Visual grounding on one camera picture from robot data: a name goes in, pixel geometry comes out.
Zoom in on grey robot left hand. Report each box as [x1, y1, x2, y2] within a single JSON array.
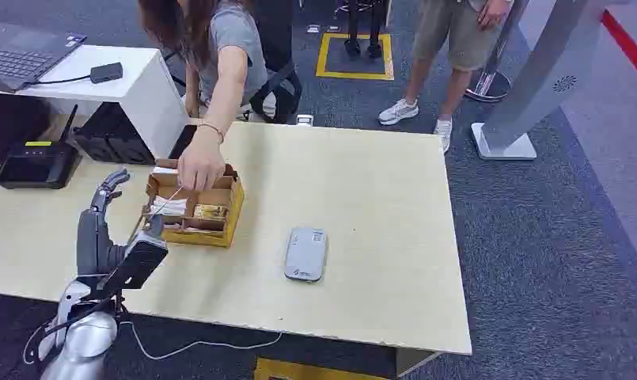
[[76, 168, 165, 278]]

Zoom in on white card stack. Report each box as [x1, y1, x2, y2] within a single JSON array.
[[153, 196, 188, 218]]

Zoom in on black router with antenna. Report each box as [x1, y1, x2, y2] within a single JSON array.
[[0, 104, 84, 190]]

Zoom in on black speaker box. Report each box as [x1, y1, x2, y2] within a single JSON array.
[[74, 101, 157, 167]]

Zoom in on wooden card box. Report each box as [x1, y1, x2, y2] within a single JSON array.
[[142, 158, 245, 249]]

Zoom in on gold printed card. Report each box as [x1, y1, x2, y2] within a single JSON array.
[[192, 203, 229, 222]]

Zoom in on person's hand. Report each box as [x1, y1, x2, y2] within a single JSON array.
[[176, 141, 227, 192]]

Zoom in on black tablet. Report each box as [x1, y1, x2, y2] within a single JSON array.
[[168, 123, 199, 161]]

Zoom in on black case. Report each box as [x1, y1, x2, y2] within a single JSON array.
[[0, 93, 53, 165]]

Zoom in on white side cabinet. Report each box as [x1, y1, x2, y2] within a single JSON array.
[[14, 44, 189, 160]]

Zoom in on black power adapter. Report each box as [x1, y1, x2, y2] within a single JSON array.
[[89, 62, 124, 85]]

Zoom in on dark grey laptop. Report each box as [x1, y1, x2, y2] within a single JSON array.
[[0, 20, 88, 94]]

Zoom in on grey card reader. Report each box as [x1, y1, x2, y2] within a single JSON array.
[[283, 226, 328, 283]]

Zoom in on seated person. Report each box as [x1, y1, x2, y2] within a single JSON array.
[[137, 0, 270, 192]]

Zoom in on yellow floor tape strip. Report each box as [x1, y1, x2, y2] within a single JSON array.
[[253, 357, 390, 380]]

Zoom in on black office chair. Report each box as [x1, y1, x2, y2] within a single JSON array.
[[248, 0, 304, 125]]

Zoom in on black robot legs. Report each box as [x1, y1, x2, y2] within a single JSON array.
[[336, 0, 389, 59]]

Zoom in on yellow floor tape square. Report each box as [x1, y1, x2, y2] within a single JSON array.
[[315, 32, 396, 82]]

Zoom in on standing person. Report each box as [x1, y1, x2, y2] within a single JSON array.
[[377, 0, 514, 154]]

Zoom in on chrome pole with base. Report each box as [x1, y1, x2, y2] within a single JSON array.
[[464, 0, 529, 103]]

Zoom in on white kiosk stand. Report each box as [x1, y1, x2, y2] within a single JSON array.
[[470, 0, 637, 162]]

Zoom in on red floor tape line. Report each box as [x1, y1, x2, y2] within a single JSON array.
[[600, 9, 637, 89]]

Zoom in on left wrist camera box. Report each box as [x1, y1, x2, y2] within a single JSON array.
[[97, 233, 169, 302]]

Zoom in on white cable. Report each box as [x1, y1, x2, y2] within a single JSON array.
[[119, 320, 284, 363]]

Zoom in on thin bracelet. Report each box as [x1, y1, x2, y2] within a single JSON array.
[[196, 121, 226, 145]]

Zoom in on black adapter cable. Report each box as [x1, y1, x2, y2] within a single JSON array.
[[21, 74, 92, 88]]

